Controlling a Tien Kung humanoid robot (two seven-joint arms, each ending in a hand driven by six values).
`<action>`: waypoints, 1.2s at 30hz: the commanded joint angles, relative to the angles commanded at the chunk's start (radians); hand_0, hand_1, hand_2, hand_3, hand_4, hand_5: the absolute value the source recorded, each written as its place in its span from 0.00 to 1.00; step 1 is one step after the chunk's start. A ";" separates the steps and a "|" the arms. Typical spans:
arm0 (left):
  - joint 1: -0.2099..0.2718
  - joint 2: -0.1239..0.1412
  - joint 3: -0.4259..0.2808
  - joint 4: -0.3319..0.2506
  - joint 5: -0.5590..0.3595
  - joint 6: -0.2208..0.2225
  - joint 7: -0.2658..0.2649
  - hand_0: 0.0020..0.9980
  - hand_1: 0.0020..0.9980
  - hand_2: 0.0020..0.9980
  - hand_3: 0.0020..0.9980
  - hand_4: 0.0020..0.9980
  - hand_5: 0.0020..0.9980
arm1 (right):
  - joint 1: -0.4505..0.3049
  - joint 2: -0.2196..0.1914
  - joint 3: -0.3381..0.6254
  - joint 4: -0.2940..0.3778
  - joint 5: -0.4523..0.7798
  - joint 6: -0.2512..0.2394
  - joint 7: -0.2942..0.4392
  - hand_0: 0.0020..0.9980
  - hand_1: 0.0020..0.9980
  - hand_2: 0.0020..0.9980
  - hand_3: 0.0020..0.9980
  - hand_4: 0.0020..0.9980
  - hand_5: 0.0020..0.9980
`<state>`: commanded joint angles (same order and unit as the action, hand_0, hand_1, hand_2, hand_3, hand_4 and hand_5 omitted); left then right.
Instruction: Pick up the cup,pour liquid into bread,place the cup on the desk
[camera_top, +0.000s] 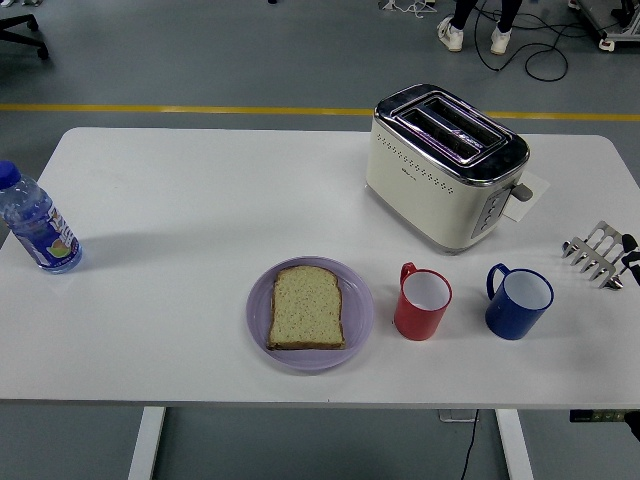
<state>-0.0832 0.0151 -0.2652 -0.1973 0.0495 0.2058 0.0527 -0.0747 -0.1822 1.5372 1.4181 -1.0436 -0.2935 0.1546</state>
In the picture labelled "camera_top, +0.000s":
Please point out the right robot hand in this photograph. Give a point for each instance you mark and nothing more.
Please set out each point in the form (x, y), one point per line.
(632, 255)

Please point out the blue enamel cup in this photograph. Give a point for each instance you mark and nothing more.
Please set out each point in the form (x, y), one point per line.
(510, 317)

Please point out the red enamel cup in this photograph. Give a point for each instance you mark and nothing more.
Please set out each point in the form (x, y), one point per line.
(417, 322)

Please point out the slice of bread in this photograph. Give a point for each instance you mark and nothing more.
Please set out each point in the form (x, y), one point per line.
(306, 310)

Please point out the silver metal toast rack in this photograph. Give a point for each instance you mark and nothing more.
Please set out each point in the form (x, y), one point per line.
(595, 250)

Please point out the white paper sheet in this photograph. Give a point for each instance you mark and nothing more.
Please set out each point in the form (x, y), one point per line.
(535, 187)

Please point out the black table control panel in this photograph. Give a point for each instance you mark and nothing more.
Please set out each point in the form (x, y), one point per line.
(595, 415)

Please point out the cream and chrome toaster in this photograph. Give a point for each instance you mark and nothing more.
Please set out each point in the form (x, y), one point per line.
(425, 200)

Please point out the white table leg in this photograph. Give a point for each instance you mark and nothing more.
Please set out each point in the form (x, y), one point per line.
(515, 445)
(146, 445)

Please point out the metal equipment cart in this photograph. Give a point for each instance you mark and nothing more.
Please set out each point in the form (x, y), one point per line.
(617, 30)

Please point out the grey box under table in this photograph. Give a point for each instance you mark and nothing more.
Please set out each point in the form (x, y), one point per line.
(452, 416)

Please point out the purple plate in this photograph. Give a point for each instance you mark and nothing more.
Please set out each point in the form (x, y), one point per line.
(357, 310)

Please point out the person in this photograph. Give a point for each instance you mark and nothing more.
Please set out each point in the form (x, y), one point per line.
(452, 35)

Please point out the plastic bottle with blue cap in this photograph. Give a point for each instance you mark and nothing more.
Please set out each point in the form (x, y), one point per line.
(42, 230)

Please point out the black office chair base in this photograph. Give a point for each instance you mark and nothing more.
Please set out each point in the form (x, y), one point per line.
(22, 25)

